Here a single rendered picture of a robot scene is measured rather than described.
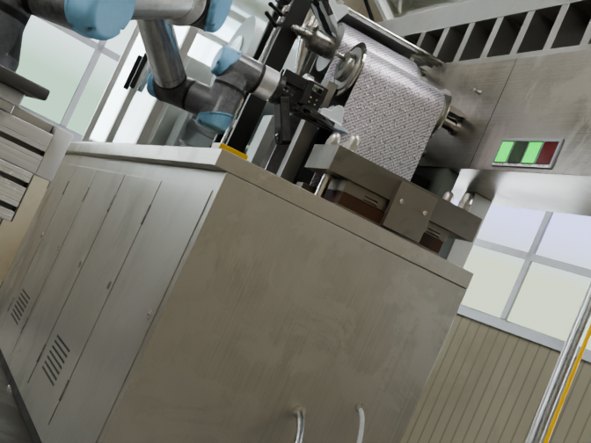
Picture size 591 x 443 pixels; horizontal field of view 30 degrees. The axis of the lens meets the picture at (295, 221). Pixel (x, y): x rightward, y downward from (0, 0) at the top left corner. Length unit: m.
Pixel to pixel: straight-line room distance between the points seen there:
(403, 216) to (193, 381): 0.60
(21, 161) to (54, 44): 4.23
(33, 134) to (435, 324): 1.06
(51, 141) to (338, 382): 0.89
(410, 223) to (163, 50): 0.67
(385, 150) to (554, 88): 0.44
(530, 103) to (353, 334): 0.67
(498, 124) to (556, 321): 2.67
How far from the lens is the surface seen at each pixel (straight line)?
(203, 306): 2.32
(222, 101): 2.53
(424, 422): 5.66
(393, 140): 2.72
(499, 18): 2.99
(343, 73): 2.70
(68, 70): 6.16
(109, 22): 1.86
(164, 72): 2.51
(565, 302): 5.27
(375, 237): 2.43
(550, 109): 2.52
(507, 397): 5.34
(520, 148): 2.53
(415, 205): 2.51
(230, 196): 2.31
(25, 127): 1.90
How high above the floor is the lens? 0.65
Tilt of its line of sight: 4 degrees up
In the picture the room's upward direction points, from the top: 24 degrees clockwise
